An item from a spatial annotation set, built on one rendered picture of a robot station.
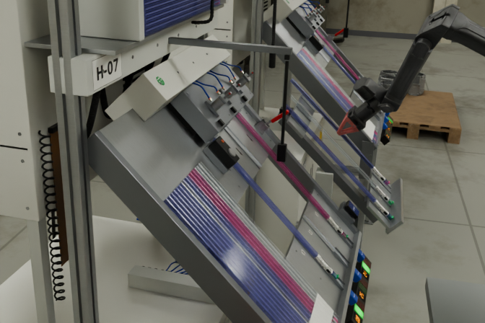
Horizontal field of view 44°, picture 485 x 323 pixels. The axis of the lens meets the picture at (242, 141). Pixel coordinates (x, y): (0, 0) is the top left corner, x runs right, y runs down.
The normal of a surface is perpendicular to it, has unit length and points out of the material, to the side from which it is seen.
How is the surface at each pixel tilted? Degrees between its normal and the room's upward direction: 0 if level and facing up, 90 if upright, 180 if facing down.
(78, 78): 90
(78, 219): 90
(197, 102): 45
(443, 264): 0
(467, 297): 0
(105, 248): 0
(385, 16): 90
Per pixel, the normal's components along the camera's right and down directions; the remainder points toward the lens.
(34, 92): 0.96, 0.12
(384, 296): 0.03, -0.93
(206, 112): 0.70, -0.57
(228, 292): -0.27, 0.33
